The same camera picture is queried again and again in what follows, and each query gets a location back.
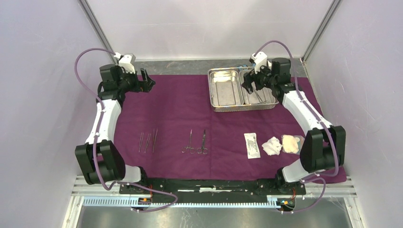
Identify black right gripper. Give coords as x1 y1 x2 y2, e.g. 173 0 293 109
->
242 61 277 95

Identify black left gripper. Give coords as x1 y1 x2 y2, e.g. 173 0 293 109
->
117 67 155 93

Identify steel two-compartment tray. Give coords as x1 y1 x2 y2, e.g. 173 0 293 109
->
208 66 278 112

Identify steel forceps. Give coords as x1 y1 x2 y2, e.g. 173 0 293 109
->
144 133 151 153
152 128 158 153

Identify maroon cloth wrap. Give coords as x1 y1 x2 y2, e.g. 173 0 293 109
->
114 75 304 181

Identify green suture packet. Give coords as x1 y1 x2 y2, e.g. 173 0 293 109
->
244 133 260 159

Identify white gauze packet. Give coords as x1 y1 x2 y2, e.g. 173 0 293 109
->
262 137 282 156

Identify steel needle holder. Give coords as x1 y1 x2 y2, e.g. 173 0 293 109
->
181 129 195 154

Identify white gauze pad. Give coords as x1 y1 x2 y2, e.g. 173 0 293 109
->
281 135 305 154

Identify steel surgical scissors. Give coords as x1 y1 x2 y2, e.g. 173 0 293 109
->
197 130 208 154

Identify steel hemostat clamp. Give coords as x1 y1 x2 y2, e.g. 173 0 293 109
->
249 89 270 104

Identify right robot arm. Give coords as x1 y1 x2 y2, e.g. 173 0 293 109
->
242 55 346 194

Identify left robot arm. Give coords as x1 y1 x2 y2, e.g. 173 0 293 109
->
75 64 155 194

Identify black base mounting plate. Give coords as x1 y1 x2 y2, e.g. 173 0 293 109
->
119 178 306 204

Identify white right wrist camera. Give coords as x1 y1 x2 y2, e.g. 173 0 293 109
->
250 51 270 74

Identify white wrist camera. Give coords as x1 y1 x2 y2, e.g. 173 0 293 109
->
114 52 136 74
250 51 270 74

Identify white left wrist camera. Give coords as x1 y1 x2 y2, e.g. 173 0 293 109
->
114 52 136 74

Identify aluminium frame rail left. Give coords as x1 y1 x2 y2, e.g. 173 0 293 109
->
78 0 124 176

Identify aluminium frame rail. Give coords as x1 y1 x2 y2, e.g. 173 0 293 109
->
78 0 124 176
62 176 365 228

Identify aluminium frame post right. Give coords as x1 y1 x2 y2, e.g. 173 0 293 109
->
301 0 343 65

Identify aluminium front frame rail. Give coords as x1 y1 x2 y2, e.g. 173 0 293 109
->
62 176 365 228

